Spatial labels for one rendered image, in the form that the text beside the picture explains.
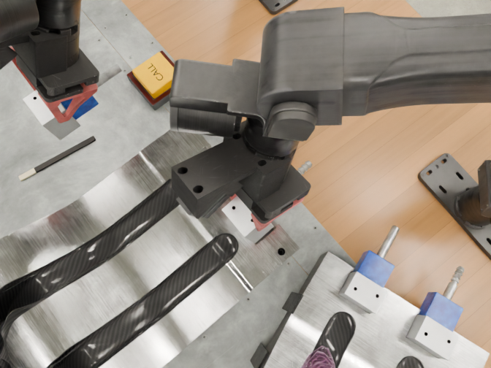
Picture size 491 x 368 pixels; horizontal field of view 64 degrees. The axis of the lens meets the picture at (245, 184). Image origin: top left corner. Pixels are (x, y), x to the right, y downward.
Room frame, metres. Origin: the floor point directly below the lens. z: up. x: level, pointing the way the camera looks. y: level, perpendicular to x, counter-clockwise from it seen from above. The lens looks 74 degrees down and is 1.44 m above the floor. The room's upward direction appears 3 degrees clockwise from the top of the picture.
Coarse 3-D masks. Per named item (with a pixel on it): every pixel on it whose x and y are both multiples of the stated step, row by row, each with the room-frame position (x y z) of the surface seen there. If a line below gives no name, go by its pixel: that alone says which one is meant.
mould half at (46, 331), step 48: (192, 144) 0.21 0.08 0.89; (96, 192) 0.13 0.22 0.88; (144, 192) 0.14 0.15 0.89; (0, 240) 0.05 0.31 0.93; (48, 240) 0.06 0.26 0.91; (144, 240) 0.07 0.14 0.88; (192, 240) 0.07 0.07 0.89; (240, 240) 0.07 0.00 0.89; (288, 240) 0.08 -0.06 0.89; (96, 288) 0.00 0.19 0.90; (144, 288) 0.00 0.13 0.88; (240, 288) 0.01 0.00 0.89; (48, 336) -0.06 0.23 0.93; (144, 336) -0.06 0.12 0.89; (192, 336) -0.06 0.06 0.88
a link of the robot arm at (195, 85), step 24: (192, 72) 0.18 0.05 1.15; (216, 72) 0.18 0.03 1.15; (240, 72) 0.18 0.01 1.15; (192, 96) 0.15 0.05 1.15; (216, 96) 0.16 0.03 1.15; (240, 96) 0.16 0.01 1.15; (192, 120) 0.15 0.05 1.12; (216, 120) 0.15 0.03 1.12; (264, 120) 0.14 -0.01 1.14; (288, 120) 0.12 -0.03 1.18; (312, 120) 0.12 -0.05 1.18
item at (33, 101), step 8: (104, 72) 0.30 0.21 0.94; (112, 72) 0.30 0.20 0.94; (104, 80) 0.29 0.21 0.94; (32, 96) 0.24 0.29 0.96; (32, 104) 0.23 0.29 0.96; (40, 104) 0.23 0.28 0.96; (64, 104) 0.24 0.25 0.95; (88, 104) 0.25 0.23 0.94; (96, 104) 0.25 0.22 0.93; (40, 112) 0.22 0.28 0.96; (48, 112) 0.22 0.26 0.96; (64, 112) 0.22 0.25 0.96; (80, 112) 0.24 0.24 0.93; (40, 120) 0.21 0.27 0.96; (48, 120) 0.21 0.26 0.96; (56, 120) 0.21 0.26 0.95; (72, 120) 0.22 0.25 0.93; (48, 128) 0.20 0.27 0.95; (56, 128) 0.21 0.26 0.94; (64, 128) 0.21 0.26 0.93; (72, 128) 0.22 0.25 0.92; (56, 136) 0.20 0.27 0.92; (64, 136) 0.21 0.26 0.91
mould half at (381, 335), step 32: (320, 256) 0.06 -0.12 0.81; (320, 288) 0.01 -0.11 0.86; (384, 288) 0.02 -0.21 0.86; (288, 320) -0.03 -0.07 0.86; (320, 320) -0.03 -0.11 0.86; (384, 320) -0.03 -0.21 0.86; (288, 352) -0.07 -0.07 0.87; (352, 352) -0.07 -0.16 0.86; (384, 352) -0.07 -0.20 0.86; (416, 352) -0.07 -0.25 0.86; (480, 352) -0.06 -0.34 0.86
